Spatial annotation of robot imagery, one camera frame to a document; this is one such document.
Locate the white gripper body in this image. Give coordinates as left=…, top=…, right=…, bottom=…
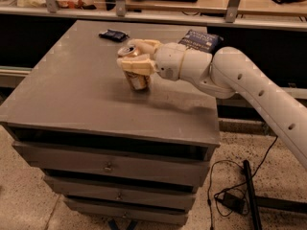
left=154, top=42, right=213, bottom=81

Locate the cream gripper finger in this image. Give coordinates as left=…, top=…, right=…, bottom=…
left=128, top=39, right=162, bottom=55
left=117, top=54, right=156, bottom=76

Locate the orange soda can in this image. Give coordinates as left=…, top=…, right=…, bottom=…
left=117, top=45, right=151, bottom=91

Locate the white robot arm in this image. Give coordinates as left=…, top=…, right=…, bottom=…
left=117, top=39, right=307, bottom=168

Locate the blue Kettle chips bag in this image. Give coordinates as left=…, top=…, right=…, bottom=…
left=179, top=30, right=224, bottom=54

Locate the small dark blue packet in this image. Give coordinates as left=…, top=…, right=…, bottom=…
left=99, top=29, right=130, bottom=42

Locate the grey drawer cabinet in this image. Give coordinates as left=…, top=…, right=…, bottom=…
left=0, top=19, right=222, bottom=227

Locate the top grey drawer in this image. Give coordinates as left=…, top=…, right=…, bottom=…
left=12, top=141, right=208, bottom=187

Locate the grey drawer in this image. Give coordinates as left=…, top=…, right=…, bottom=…
left=64, top=197, right=188, bottom=225
left=44, top=175, right=196, bottom=212
left=12, top=141, right=208, bottom=187

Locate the metal railing with brackets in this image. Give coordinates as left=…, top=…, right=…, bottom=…
left=0, top=0, right=307, bottom=32

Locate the middle grey drawer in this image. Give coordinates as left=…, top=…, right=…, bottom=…
left=44, top=175, right=196, bottom=212

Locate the bottom grey drawer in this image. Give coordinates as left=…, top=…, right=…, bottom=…
left=64, top=197, right=188, bottom=225

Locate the black power adapter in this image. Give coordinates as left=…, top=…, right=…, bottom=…
left=222, top=193, right=245, bottom=214

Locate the black metal floor stand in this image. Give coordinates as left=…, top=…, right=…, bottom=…
left=243, top=160, right=307, bottom=230

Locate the black power cable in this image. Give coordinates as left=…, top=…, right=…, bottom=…
left=206, top=136, right=279, bottom=230

